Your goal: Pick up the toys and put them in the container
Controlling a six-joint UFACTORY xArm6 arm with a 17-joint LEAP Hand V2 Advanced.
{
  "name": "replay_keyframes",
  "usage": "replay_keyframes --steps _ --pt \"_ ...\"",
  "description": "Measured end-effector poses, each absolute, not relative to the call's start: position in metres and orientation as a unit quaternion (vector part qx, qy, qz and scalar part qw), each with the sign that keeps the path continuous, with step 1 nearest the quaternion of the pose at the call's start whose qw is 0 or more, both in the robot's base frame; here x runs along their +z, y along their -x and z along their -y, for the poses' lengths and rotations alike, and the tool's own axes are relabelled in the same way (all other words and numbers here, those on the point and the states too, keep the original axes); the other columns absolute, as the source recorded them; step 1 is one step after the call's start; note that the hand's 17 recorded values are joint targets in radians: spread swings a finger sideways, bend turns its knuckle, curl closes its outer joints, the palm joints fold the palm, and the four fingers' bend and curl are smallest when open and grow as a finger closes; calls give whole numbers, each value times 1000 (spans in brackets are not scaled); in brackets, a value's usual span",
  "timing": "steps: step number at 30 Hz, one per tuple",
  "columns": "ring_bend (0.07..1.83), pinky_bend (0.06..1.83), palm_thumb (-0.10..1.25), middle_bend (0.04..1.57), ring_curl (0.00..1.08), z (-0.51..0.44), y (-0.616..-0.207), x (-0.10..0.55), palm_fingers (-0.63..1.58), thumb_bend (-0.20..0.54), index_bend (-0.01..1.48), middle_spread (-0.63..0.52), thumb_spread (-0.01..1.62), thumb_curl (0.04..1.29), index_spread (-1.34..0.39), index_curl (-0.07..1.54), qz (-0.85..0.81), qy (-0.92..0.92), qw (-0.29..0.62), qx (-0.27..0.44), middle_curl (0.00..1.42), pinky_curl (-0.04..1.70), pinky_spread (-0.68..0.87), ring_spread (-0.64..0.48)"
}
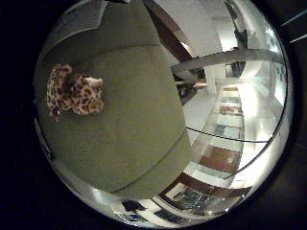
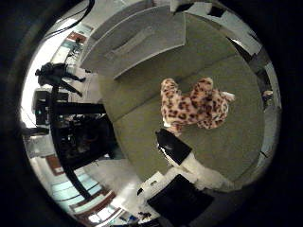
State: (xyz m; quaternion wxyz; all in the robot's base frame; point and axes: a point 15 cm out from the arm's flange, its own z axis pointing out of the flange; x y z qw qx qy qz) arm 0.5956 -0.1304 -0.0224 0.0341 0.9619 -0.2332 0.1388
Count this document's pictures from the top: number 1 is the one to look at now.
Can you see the grey plastic container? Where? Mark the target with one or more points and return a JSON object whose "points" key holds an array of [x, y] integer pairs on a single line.
{"points": [[73, 22]]}

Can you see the leopard print plush toy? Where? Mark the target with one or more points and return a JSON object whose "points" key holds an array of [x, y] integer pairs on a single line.
{"points": [[74, 91]]}

